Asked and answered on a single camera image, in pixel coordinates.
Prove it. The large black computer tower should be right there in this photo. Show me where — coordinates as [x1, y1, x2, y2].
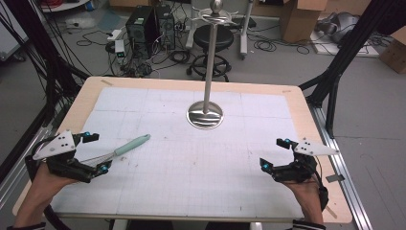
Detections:
[124, 5, 158, 60]

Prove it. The closed cardboard box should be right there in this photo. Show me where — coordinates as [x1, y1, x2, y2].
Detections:
[378, 26, 406, 75]

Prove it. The aluminium rail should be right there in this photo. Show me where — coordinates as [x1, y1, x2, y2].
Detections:
[307, 103, 373, 230]
[0, 124, 55, 210]

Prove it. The black metal frame post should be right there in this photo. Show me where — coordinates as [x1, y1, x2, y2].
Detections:
[0, 0, 91, 184]
[298, 0, 406, 140]

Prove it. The white grid mat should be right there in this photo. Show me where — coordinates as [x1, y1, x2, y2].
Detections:
[50, 86, 305, 219]

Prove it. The black round stool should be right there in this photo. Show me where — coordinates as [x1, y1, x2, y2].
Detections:
[186, 24, 236, 83]

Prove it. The whisk with mint green handle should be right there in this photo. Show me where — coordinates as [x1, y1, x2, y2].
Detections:
[76, 133, 152, 168]

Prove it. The dark sleeve cuff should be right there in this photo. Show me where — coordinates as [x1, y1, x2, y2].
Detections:
[6, 221, 48, 230]
[291, 218, 327, 230]

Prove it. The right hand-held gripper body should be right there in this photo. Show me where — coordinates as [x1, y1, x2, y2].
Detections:
[271, 137, 340, 184]

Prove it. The person's right hand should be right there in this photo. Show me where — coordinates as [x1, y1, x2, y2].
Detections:
[282, 179, 322, 202]

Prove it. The white stand leg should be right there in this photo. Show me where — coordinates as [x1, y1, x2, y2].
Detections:
[185, 0, 199, 50]
[238, 0, 254, 60]

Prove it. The coiled black floor cable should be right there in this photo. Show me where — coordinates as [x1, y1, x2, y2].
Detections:
[253, 33, 311, 56]

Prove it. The white power strip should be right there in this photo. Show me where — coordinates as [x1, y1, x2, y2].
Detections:
[106, 29, 124, 43]

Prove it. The grey bag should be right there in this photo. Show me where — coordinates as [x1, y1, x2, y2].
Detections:
[315, 11, 361, 44]

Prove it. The open cardboard box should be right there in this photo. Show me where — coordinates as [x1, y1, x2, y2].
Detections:
[279, 0, 329, 44]

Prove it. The slim black computer tower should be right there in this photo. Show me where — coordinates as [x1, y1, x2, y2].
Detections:
[154, 4, 177, 51]

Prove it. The grey tape strip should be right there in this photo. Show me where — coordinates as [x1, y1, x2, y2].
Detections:
[325, 173, 346, 184]

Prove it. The white round table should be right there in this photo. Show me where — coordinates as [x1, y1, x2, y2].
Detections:
[40, 0, 91, 13]

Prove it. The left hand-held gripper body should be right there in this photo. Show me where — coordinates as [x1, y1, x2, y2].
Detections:
[33, 128, 101, 184]

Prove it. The person's left hand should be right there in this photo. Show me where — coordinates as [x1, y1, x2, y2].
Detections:
[35, 162, 79, 195]

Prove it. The stainless steel utensil stand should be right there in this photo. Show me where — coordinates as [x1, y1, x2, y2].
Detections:
[186, 0, 239, 130]

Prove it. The white box with green light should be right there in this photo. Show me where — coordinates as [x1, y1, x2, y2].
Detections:
[113, 39, 126, 58]

